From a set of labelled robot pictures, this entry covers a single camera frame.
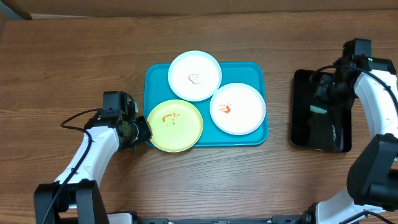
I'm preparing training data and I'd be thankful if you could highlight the green scouring sponge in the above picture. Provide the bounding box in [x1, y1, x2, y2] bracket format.
[310, 105, 327, 114]

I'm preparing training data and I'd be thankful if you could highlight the yellow-green plate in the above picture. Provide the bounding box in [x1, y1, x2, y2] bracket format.
[147, 100, 204, 152]

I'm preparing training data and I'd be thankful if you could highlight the white plate top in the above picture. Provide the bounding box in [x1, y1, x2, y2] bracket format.
[168, 50, 223, 101]

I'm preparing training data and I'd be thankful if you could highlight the white plate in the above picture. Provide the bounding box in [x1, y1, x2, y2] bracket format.
[210, 83, 266, 136]
[168, 50, 223, 101]

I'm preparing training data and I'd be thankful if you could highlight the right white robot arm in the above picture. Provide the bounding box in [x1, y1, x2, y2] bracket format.
[290, 55, 397, 223]

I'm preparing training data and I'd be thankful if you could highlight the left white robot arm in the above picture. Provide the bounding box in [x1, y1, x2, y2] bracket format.
[34, 116, 152, 224]

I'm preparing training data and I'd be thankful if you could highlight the black water tray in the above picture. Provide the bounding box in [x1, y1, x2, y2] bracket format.
[290, 69, 352, 153]

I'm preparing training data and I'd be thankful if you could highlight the teal plastic tray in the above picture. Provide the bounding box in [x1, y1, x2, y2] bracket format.
[143, 62, 269, 147]

